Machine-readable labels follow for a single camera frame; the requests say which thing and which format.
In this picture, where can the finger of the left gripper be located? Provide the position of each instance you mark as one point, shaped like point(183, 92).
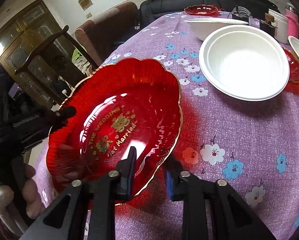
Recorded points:
point(64, 116)

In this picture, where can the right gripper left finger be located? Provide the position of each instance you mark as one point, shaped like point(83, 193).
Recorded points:
point(123, 176)

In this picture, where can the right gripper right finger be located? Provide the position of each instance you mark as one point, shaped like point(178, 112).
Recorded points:
point(176, 180)

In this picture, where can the large red scalloped plate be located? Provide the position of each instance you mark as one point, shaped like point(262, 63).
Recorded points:
point(130, 103)

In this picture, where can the wide white paper bowl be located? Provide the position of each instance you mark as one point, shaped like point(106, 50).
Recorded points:
point(245, 63)

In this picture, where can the person's left hand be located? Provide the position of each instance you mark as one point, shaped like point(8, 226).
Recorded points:
point(30, 194)

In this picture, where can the dark wooden cabinet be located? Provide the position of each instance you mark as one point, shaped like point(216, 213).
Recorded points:
point(18, 37)

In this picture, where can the dark wooden chair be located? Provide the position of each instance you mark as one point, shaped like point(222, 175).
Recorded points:
point(57, 60)

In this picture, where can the purple floral tablecloth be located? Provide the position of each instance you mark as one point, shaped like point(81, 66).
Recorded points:
point(253, 145)

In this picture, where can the deep white paper bowl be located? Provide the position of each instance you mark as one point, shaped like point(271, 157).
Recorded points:
point(203, 27)

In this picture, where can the black leather sofa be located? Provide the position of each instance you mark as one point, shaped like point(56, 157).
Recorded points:
point(151, 10)

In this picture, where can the far red glass dish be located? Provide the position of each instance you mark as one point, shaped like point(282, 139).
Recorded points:
point(201, 10)

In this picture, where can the black metal device left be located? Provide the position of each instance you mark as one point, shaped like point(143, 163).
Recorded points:
point(241, 13)

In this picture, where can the black bottle with cork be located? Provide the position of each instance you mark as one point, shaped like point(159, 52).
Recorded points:
point(268, 25)

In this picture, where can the white plastic jar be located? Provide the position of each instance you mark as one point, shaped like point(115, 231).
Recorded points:
point(281, 26)

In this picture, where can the pink sleeved thermos bottle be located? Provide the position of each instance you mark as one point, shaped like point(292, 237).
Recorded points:
point(293, 23)

